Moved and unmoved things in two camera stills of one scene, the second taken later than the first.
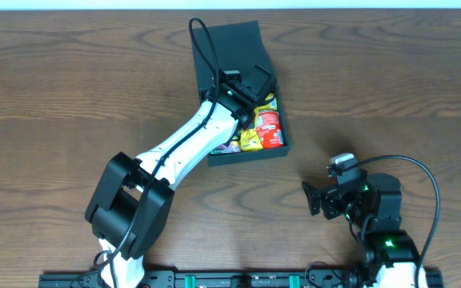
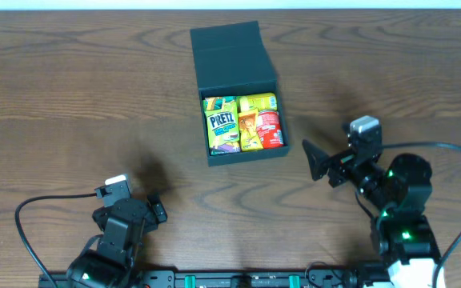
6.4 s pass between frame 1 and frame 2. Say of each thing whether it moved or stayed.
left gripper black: moved
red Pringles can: stayed
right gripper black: moved
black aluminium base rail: stayed
